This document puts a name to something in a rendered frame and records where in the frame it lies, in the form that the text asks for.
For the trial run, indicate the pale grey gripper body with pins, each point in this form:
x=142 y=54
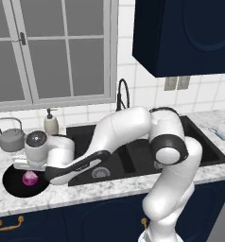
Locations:
x=26 y=165

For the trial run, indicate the blue and grey peeler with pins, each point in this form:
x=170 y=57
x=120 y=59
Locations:
x=219 y=134

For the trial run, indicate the black tap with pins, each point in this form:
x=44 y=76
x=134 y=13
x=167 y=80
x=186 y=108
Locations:
x=118 y=97

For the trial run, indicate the beige soap dispenser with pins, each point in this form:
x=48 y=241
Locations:
x=51 y=125

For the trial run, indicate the navy wall cupboard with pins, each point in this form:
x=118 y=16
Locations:
x=180 y=34

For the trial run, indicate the navy drawer front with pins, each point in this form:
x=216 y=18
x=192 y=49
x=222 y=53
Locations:
x=32 y=227

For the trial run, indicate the purple onion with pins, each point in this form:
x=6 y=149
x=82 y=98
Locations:
x=30 y=179

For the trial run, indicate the grey framed window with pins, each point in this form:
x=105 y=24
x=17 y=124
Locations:
x=51 y=50

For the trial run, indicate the black bowl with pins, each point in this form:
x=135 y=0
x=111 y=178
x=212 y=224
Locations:
x=13 y=186

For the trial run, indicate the black sink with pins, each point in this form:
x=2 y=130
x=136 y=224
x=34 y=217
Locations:
x=205 y=151

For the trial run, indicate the grey kettle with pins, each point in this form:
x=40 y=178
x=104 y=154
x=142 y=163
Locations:
x=12 y=140

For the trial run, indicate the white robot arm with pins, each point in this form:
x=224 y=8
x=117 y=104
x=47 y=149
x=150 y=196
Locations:
x=124 y=126

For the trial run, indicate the grey wall socket plate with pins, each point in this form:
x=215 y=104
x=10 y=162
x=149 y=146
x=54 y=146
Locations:
x=170 y=83
x=183 y=82

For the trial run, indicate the navy cupboard door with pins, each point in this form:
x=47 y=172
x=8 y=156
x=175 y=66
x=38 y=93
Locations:
x=205 y=211
x=101 y=220

